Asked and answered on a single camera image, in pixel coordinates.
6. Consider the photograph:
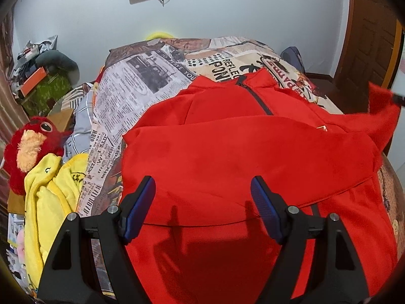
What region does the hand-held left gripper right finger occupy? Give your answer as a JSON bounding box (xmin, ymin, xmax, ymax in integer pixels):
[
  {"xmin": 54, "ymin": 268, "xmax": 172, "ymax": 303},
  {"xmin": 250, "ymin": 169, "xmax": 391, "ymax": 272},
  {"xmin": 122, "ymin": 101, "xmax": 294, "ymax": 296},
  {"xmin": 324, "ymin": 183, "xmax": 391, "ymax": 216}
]
[{"xmin": 250, "ymin": 176, "xmax": 371, "ymax": 304}]

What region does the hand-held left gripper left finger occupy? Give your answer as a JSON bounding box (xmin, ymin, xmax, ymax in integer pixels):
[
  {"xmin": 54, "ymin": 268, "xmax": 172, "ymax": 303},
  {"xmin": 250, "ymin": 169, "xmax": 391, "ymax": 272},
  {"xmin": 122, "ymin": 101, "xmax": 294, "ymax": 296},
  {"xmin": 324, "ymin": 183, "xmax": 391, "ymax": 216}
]
[{"xmin": 37, "ymin": 176, "xmax": 156, "ymax": 304}]

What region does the red zip jacket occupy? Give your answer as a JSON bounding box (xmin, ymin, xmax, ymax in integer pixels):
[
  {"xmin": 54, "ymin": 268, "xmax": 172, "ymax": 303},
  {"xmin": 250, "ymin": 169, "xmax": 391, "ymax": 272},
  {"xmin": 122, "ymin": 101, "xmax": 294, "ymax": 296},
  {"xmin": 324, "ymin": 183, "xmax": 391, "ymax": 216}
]
[{"xmin": 120, "ymin": 68, "xmax": 402, "ymax": 304}]

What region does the brown wooden door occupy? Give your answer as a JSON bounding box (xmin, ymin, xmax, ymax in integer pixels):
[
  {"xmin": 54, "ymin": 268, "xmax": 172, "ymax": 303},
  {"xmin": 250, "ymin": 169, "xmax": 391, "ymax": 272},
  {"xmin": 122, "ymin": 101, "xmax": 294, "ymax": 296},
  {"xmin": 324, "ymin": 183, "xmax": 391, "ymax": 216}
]
[{"xmin": 334, "ymin": 0, "xmax": 405, "ymax": 115}]

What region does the yellow towel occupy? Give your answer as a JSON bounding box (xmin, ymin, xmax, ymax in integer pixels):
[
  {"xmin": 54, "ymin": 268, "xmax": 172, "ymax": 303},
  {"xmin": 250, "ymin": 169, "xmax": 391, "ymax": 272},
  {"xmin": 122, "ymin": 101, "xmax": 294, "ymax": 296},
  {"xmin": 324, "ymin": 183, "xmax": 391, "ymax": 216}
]
[{"xmin": 24, "ymin": 154, "xmax": 91, "ymax": 292}]

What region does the grey checked cloth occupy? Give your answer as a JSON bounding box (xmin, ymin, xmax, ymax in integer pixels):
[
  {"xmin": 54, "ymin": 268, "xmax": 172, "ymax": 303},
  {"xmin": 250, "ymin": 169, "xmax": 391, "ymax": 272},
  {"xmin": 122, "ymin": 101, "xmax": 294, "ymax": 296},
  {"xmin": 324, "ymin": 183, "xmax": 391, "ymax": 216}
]
[{"xmin": 62, "ymin": 82, "xmax": 106, "ymax": 165}]

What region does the dark blue backpack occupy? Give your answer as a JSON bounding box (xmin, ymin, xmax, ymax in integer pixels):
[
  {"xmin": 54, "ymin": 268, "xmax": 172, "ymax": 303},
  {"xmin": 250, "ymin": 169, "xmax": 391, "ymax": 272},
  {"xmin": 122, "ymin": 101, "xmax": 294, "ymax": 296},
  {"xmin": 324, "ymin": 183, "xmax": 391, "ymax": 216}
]
[{"xmin": 280, "ymin": 46, "xmax": 306, "ymax": 75}]

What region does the red plush toy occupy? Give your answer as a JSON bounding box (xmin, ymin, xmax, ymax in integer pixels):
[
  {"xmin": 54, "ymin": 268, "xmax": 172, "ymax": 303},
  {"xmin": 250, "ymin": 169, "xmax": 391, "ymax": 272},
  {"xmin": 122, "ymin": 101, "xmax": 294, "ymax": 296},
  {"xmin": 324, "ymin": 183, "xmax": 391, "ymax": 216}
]
[{"xmin": 3, "ymin": 117, "xmax": 73, "ymax": 195}]

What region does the brown cardboard box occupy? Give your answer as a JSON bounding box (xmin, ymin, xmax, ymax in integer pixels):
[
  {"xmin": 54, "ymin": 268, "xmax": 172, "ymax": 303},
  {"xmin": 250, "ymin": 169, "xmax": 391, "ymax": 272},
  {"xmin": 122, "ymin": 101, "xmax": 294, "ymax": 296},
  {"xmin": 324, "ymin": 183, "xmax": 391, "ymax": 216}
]
[{"xmin": 47, "ymin": 108, "xmax": 75, "ymax": 132}]

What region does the flat brown cardboard piece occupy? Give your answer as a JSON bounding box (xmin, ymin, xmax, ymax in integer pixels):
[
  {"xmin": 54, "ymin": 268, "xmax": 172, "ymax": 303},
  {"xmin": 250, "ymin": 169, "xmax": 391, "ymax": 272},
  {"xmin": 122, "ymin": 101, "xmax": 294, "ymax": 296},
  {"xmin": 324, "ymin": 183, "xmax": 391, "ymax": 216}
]
[{"xmin": 8, "ymin": 190, "xmax": 26, "ymax": 215}]

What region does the newspaper print blanket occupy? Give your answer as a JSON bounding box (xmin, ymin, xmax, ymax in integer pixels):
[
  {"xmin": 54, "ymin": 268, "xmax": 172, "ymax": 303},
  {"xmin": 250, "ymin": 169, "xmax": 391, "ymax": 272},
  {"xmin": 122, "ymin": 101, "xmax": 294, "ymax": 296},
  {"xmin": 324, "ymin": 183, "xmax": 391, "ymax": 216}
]
[{"xmin": 60, "ymin": 36, "xmax": 405, "ymax": 298}]

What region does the green patterned bag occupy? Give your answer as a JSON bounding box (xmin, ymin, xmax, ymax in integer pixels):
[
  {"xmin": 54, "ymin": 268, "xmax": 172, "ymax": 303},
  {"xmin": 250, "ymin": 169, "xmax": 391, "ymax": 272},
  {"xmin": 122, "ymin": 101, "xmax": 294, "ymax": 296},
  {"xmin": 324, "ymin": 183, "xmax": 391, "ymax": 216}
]
[{"xmin": 21, "ymin": 73, "xmax": 73, "ymax": 116}]

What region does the orange box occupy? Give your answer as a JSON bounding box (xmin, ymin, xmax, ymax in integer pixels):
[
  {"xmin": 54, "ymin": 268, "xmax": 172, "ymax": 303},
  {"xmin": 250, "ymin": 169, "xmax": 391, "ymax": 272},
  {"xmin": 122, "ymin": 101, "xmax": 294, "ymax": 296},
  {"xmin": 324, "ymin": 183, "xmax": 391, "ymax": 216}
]
[{"xmin": 17, "ymin": 66, "xmax": 48, "ymax": 97}]

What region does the grey neck pillow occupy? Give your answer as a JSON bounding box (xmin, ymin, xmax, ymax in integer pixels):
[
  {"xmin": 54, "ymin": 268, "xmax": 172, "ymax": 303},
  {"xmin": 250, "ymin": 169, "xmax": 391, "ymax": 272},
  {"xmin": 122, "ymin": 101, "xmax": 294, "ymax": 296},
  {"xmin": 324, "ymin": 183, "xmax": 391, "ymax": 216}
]
[{"xmin": 35, "ymin": 50, "xmax": 79, "ymax": 83}]

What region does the pile of silver plastic bags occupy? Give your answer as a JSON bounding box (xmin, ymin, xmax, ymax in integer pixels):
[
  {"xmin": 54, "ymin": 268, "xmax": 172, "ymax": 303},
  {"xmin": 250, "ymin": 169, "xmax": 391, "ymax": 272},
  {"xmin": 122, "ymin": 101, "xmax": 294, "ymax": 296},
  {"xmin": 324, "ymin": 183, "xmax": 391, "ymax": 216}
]
[{"xmin": 9, "ymin": 35, "xmax": 59, "ymax": 86}]

